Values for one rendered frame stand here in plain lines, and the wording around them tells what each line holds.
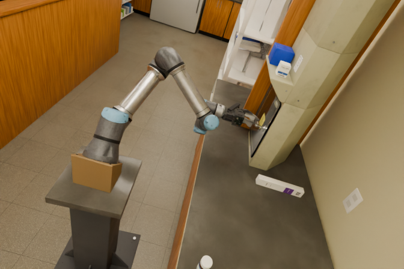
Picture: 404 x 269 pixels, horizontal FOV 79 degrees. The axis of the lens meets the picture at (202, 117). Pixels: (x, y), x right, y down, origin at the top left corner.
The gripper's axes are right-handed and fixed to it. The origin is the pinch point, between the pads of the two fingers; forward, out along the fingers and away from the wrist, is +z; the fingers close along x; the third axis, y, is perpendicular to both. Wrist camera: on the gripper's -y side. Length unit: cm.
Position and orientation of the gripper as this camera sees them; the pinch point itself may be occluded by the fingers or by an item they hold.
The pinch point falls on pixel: (256, 120)
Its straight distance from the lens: 145.5
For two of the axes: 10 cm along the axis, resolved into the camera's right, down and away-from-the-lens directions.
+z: 9.6, 2.9, 0.4
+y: -1.3, 5.4, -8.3
